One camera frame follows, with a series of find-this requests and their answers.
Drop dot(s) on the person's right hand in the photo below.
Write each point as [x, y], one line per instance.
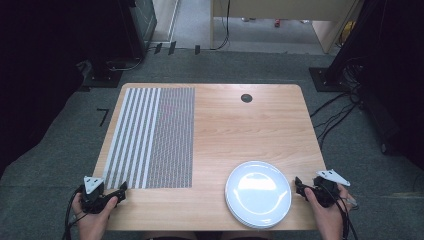
[328, 220]

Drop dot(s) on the dark grey cabinet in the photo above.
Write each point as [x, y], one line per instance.
[145, 23]

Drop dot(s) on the black floor tape corner mark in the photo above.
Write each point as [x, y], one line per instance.
[104, 116]

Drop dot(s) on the light wooden desk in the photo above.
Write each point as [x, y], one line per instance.
[283, 8]

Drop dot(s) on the person's left hand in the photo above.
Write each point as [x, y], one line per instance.
[95, 221]

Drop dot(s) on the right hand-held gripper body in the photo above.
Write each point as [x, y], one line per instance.
[326, 191]

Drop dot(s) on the black wheeled equipment base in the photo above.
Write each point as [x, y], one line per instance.
[380, 123]

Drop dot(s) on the grey striped woven placemat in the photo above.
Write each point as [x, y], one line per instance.
[156, 140]

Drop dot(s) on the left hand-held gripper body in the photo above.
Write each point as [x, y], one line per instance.
[91, 196]

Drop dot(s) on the small red thing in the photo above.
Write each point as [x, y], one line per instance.
[277, 22]

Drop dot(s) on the white round plate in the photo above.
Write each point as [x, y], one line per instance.
[240, 220]
[258, 191]
[245, 225]

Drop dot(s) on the yellow thing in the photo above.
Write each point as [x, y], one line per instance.
[347, 31]

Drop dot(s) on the dark curtain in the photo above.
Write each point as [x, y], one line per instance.
[400, 66]
[36, 73]

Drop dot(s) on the black stand with base plate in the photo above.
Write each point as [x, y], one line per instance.
[325, 80]
[103, 75]

